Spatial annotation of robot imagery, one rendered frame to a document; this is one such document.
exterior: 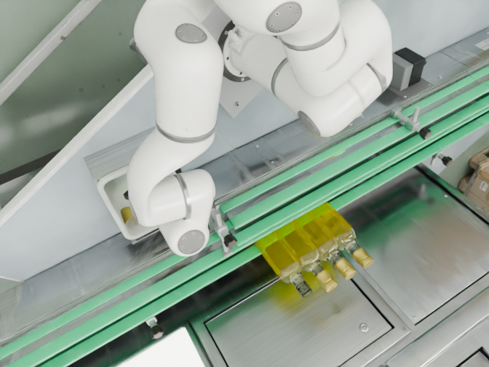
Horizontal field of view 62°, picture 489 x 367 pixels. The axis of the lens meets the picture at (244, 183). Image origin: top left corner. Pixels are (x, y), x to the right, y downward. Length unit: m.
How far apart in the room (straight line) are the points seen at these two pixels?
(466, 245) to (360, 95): 0.77
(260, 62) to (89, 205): 0.53
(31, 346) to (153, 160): 0.64
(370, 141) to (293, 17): 0.73
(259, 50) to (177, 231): 0.38
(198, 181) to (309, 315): 0.59
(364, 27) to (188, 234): 0.42
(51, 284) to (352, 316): 0.76
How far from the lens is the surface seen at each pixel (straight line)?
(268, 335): 1.13
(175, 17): 0.53
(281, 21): 0.47
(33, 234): 1.06
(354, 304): 1.17
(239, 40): 0.87
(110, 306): 1.06
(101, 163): 0.91
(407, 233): 1.35
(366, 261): 1.07
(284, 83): 0.76
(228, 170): 1.06
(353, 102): 0.71
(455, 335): 1.20
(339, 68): 0.62
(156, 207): 0.66
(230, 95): 0.96
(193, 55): 0.48
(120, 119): 0.92
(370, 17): 0.65
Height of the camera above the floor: 1.49
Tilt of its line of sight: 37 degrees down
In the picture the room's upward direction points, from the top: 141 degrees clockwise
